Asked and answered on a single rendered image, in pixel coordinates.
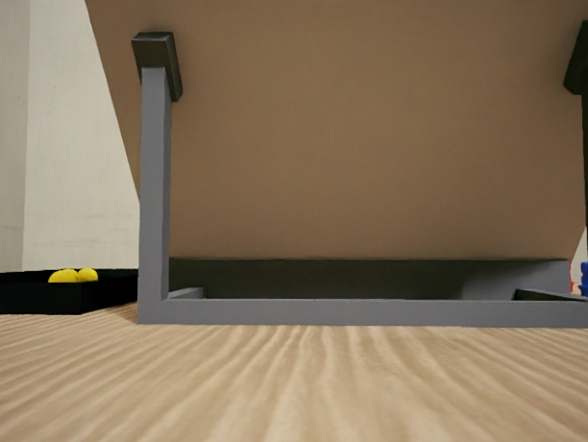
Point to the blue plug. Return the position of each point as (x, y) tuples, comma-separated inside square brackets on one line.
[(584, 279)]

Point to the yellow ball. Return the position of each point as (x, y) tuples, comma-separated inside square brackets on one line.
[(61, 276), (74, 274), (87, 275)]

